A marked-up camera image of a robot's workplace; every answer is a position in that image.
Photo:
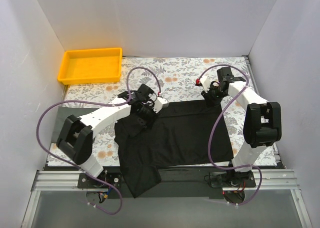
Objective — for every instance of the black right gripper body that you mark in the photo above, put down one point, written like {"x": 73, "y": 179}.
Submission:
{"x": 208, "y": 97}

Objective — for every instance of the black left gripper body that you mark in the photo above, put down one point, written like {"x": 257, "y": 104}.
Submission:
{"x": 139, "y": 121}

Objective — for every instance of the black t shirt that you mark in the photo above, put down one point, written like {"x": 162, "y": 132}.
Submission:
{"x": 180, "y": 135}

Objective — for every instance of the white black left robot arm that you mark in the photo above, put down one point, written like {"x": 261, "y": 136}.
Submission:
{"x": 78, "y": 133}

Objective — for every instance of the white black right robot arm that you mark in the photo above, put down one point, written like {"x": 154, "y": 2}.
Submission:
{"x": 262, "y": 123}

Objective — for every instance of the floral patterned table mat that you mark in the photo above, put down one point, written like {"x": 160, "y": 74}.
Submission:
{"x": 177, "y": 78}

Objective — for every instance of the yellow plastic tray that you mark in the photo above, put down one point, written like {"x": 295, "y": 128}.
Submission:
{"x": 89, "y": 66}

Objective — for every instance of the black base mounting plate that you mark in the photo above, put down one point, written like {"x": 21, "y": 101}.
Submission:
{"x": 187, "y": 182}

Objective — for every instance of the folded grey t shirt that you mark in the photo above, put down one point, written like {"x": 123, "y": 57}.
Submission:
{"x": 62, "y": 114}

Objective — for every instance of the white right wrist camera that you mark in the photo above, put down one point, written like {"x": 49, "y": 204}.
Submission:
{"x": 203, "y": 82}

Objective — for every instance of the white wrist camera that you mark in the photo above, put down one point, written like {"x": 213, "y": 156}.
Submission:
{"x": 203, "y": 82}
{"x": 160, "y": 103}

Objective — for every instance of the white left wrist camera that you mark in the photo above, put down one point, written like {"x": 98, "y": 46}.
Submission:
{"x": 160, "y": 103}

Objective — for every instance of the aluminium frame rail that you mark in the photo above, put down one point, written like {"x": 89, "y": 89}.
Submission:
{"x": 182, "y": 199}

